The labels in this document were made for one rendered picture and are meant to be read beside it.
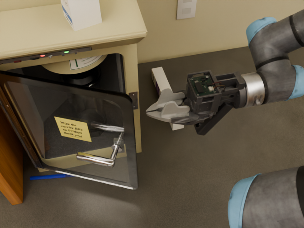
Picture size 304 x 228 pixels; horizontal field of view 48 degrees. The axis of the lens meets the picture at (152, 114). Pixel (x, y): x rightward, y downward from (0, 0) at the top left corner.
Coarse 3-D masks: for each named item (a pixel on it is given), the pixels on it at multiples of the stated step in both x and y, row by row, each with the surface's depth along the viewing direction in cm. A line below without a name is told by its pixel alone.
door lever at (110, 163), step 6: (114, 150) 78; (120, 150) 79; (78, 156) 77; (84, 156) 77; (90, 156) 77; (96, 156) 77; (114, 156) 77; (90, 162) 77; (96, 162) 76; (102, 162) 76; (108, 162) 76; (114, 162) 76
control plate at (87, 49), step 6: (78, 48) 59; (84, 48) 60; (90, 48) 63; (42, 54) 58; (48, 54) 60; (54, 54) 62; (60, 54) 65; (0, 60) 57; (6, 60) 58; (12, 60) 60; (18, 60) 62; (24, 60) 65
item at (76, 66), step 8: (96, 56) 78; (104, 56) 80; (48, 64) 77; (56, 64) 76; (64, 64) 76; (72, 64) 76; (80, 64) 77; (88, 64) 77; (96, 64) 79; (56, 72) 77; (64, 72) 77; (72, 72) 77; (80, 72) 77
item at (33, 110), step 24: (0, 72) 67; (24, 96) 72; (48, 96) 69; (72, 96) 67; (96, 96) 65; (120, 96) 64; (24, 120) 80; (48, 120) 77; (96, 120) 72; (120, 120) 70; (48, 144) 86; (72, 144) 83; (96, 144) 80; (120, 144) 77; (48, 168) 98; (72, 168) 94; (96, 168) 90; (120, 168) 87
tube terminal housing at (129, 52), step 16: (0, 0) 59; (16, 0) 59; (32, 0) 60; (48, 0) 61; (112, 48) 73; (128, 48) 74; (16, 64) 70; (32, 64) 71; (128, 64) 77; (128, 80) 81
